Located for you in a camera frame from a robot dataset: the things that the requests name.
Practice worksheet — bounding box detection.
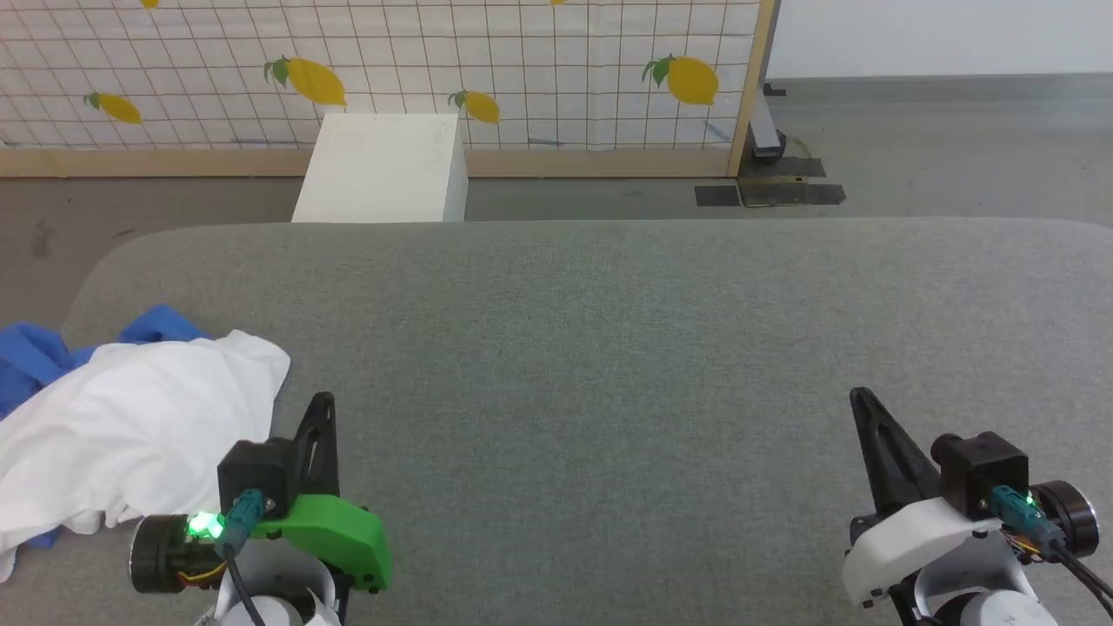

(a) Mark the brown floor plate with tape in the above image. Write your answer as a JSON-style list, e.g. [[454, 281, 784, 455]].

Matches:
[[737, 158, 847, 209]]

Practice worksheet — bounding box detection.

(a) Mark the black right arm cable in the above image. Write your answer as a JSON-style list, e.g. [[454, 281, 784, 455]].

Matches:
[[991, 487, 1113, 614]]

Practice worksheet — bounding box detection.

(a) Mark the white box cabinet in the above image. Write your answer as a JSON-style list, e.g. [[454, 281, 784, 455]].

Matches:
[[291, 113, 469, 223]]

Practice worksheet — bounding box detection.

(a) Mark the white and blue garment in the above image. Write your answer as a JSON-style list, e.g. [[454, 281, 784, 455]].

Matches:
[[0, 303, 292, 583]]

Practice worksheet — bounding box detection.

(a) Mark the lemon pattern grid panel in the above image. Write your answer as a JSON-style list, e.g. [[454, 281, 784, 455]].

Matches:
[[0, 0, 777, 180]]

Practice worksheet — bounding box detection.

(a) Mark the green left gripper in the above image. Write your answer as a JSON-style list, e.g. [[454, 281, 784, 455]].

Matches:
[[261, 393, 393, 594]]

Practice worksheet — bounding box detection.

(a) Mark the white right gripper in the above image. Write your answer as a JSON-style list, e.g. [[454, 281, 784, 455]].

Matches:
[[841, 388, 1003, 609]]

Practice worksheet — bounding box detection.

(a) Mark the grey metal partition foot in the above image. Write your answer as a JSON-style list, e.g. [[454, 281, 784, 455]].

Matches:
[[750, 83, 789, 164]]

